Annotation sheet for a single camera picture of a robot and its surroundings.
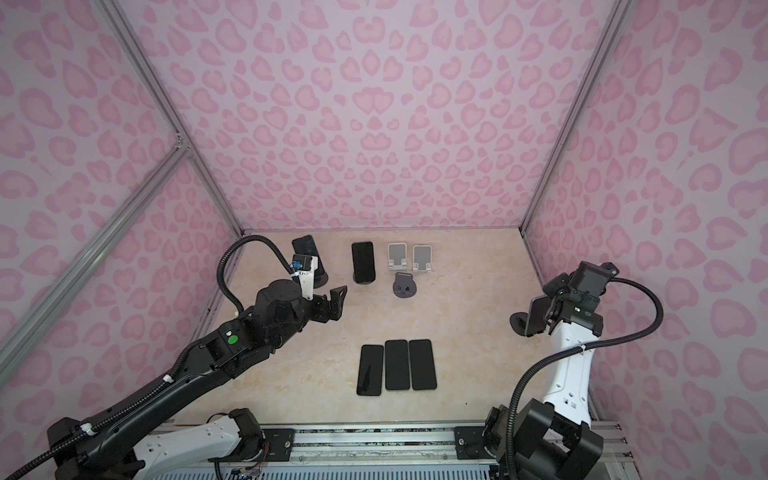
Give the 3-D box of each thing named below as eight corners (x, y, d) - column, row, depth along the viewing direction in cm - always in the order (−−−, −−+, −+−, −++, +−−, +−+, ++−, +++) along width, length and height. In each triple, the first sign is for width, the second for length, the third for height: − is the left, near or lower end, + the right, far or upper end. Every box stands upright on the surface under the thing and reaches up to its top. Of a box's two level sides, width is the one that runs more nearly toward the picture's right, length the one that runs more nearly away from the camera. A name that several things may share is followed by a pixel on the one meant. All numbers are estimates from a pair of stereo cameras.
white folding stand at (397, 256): (388, 270, 110) (388, 254, 103) (389, 258, 113) (388, 242, 107) (406, 270, 110) (407, 254, 103) (406, 258, 113) (407, 242, 107)
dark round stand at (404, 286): (393, 297, 102) (393, 283, 96) (393, 286, 105) (393, 272, 99) (415, 297, 102) (416, 283, 96) (414, 286, 105) (415, 272, 99)
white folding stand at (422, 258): (412, 272, 109) (413, 258, 103) (412, 258, 113) (413, 244, 107) (430, 272, 109) (432, 258, 103) (429, 258, 113) (431, 244, 107)
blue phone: (355, 284, 106) (350, 256, 94) (357, 270, 110) (352, 241, 98) (375, 284, 106) (372, 256, 94) (375, 270, 110) (373, 241, 98)
